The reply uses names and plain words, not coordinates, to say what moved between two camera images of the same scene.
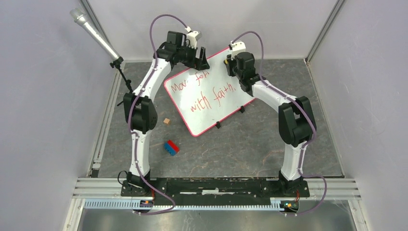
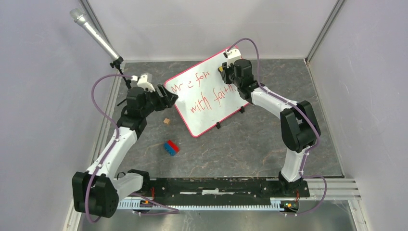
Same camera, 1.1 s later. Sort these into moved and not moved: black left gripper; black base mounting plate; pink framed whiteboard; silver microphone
Moved: black left gripper
Not moved: silver microphone; pink framed whiteboard; black base mounting plate
